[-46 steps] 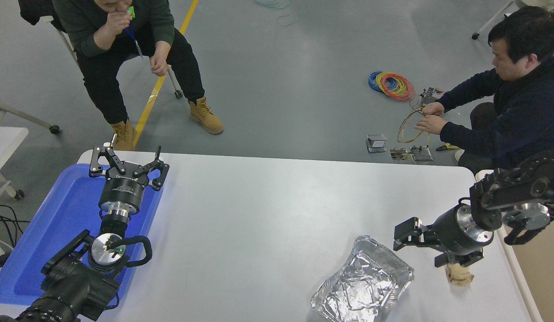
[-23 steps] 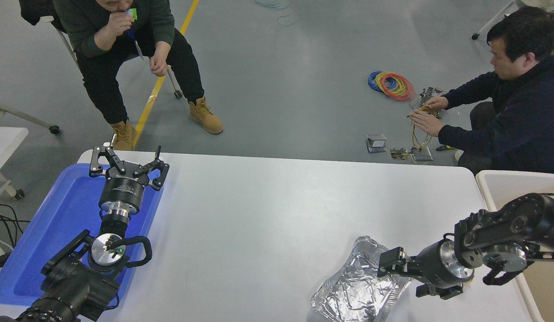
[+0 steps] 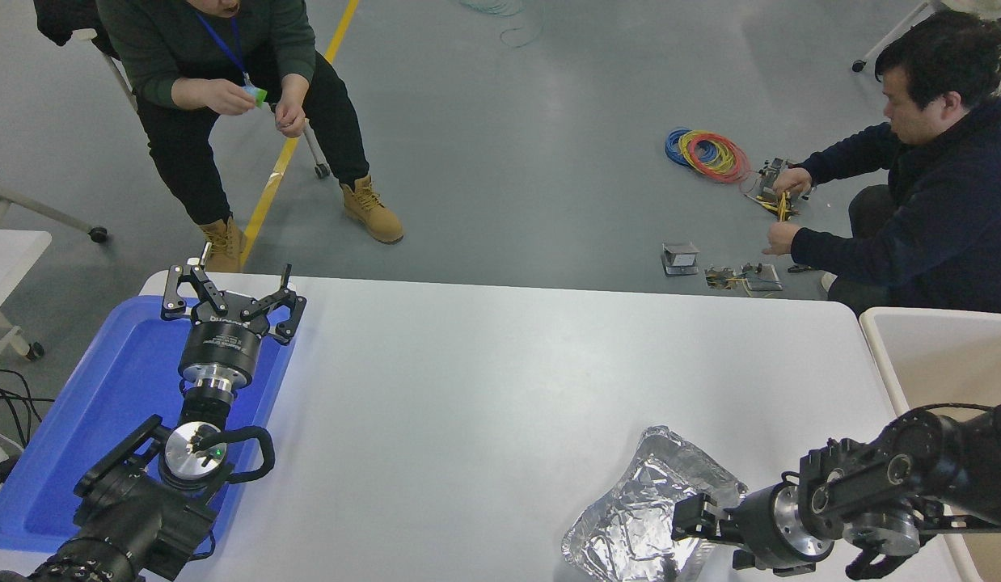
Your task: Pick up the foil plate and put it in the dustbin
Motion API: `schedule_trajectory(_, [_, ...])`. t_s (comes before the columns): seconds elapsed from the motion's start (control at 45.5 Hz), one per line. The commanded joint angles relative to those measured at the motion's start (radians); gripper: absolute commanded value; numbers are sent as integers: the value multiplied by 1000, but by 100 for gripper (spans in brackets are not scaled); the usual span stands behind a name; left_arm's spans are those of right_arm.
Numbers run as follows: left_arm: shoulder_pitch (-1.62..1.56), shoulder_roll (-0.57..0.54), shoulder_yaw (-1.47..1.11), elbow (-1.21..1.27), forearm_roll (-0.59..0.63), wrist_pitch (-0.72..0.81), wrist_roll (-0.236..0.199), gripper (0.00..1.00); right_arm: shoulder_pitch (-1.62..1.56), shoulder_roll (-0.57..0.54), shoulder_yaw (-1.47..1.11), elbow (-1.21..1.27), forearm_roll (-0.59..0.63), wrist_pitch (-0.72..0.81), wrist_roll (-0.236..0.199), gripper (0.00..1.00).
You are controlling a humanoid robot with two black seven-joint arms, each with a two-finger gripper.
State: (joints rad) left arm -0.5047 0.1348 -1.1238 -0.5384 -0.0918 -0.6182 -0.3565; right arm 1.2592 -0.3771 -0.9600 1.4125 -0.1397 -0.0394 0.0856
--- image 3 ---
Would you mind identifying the black jacket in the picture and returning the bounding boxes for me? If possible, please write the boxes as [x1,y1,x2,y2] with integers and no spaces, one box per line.
[33,0,125,61]

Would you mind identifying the red wire coil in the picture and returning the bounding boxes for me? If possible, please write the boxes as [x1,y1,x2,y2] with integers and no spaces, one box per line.
[680,131,750,183]

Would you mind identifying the blue plastic tray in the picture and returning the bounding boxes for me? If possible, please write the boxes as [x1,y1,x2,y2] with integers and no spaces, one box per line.
[0,295,299,555]

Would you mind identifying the grey metal plate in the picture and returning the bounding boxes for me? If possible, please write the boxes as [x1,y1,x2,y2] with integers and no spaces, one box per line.
[741,263,784,292]

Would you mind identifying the grey metal box with wires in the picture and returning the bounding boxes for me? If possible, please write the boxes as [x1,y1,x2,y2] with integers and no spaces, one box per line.
[745,158,813,217]

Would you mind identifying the large pale bin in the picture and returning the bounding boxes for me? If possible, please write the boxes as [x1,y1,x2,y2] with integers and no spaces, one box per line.
[859,306,1001,582]

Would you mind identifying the blue lanyard with badge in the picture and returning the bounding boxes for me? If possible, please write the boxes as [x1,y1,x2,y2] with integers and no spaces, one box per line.
[195,10,251,82]

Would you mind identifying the grey wheeled base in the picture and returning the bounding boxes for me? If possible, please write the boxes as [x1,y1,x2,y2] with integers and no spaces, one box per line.
[0,109,109,245]

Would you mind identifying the small open metal box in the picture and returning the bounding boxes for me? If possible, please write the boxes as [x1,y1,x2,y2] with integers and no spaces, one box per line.
[661,241,700,277]

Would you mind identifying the crinkled foil plate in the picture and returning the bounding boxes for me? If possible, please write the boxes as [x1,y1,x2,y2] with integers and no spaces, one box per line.
[560,425,750,582]

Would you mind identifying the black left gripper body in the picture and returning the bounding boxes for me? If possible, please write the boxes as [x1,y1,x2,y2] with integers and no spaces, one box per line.
[178,294,268,382]

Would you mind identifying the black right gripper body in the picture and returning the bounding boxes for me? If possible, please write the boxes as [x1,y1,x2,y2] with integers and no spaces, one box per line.
[715,483,792,572]

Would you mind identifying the yellow wire coil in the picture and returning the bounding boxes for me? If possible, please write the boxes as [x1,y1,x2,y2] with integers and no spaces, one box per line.
[682,133,740,175]

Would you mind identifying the teal floor cable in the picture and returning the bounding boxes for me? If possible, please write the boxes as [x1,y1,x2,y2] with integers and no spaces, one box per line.
[458,0,543,48]

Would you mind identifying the person's left hand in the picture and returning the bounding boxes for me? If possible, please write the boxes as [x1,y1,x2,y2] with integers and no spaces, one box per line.
[763,221,802,256]
[274,95,307,138]

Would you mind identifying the person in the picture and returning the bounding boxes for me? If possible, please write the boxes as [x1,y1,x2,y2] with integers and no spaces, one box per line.
[763,10,1001,316]
[96,0,404,273]

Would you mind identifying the person's right hand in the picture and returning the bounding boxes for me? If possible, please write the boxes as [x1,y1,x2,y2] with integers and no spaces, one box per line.
[212,79,259,116]
[771,167,813,197]

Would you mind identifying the black floor cable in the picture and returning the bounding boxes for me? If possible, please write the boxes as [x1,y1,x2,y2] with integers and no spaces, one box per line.
[0,368,44,453]

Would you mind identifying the small white table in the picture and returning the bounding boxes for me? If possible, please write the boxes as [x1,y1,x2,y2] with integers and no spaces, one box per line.
[0,229,53,361]

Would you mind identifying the blue wire coil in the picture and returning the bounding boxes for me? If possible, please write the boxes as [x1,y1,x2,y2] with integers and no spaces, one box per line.
[665,128,716,169]

